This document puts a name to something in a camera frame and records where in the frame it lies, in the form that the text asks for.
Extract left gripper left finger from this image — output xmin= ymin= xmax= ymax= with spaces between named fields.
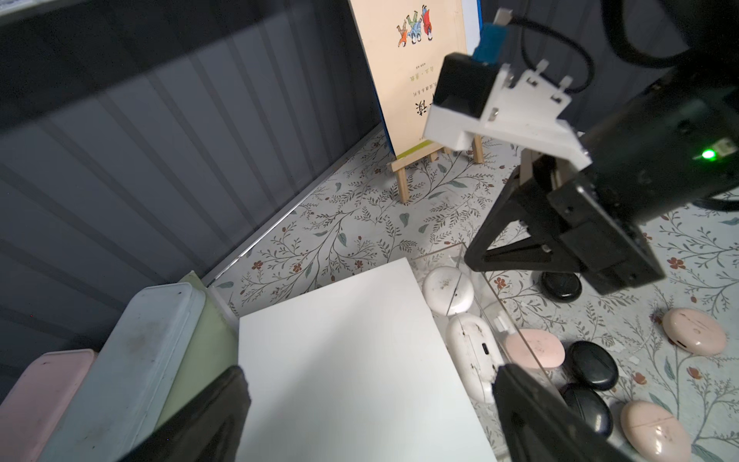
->
xmin=122 ymin=366 xmax=251 ymax=462

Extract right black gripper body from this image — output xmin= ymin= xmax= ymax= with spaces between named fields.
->
xmin=465 ymin=69 xmax=738 ymax=295

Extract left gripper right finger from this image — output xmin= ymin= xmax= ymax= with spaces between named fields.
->
xmin=493 ymin=364 xmax=629 ymax=462

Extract pink earphone case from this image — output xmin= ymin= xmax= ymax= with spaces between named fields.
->
xmin=662 ymin=308 xmax=727 ymax=356
xmin=504 ymin=328 xmax=566 ymax=370
xmin=621 ymin=400 xmax=691 ymax=462

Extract white earphone case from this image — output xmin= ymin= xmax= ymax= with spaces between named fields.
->
xmin=421 ymin=267 xmax=475 ymax=317
xmin=446 ymin=313 xmax=505 ymax=404

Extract clear plastic drawer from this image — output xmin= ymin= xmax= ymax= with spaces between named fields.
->
xmin=410 ymin=244 xmax=557 ymax=461

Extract white drawer cabinet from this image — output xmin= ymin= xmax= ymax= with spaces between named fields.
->
xmin=237 ymin=259 xmax=495 ymax=461

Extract white earphone case top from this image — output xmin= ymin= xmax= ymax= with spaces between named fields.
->
xmin=421 ymin=267 xmax=475 ymax=317

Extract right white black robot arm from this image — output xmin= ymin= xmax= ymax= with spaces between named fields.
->
xmin=465 ymin=1 xmax=738 ymax=295

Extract black earphone case middle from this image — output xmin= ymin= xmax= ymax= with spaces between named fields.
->
xmin=560 ymin=383 xmax=614 ymax=438

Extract black earphone case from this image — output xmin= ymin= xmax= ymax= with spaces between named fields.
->
xmin=539 ymin=271 xmax=583 ymax=303
xmin=560 ymin=383 xmax=614 ymax=438
xmin=566 ymin=341 xmax=619 ymax=391

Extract green book box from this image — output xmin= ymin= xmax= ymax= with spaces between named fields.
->
xmin=156 ymin=271 xmax=239 ymax=427

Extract black earphone case left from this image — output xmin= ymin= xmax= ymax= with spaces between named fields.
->
xmin=566 ymin=341 xmax=619 ymax=391

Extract grey-blue pencil case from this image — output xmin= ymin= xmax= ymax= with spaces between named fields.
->
xmin=40 ymin=282 xmax=206 ymax=461

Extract black earphone case right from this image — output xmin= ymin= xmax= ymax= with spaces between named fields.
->
xmin=539 ymin=271 xmax=583 ymax=303

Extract pink pencil case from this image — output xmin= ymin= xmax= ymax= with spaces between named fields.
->
xmin=1 ymin=348 xmax=97 ymax=461

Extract blue-framed whiteboard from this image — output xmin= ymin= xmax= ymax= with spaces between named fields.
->
xmin=461 ymin=0 xmax=483 ymax=55

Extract wooden easel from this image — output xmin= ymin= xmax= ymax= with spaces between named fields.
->
xmin=387 ymin=136 xmax=485 ymax=205

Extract yellow booklet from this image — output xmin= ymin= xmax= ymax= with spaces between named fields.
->
xmin=348 ymin=0 xmax=467 ymax=158

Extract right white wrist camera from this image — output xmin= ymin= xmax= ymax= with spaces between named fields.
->
xmin=423 ymin=9 xmax=592 ymax=171

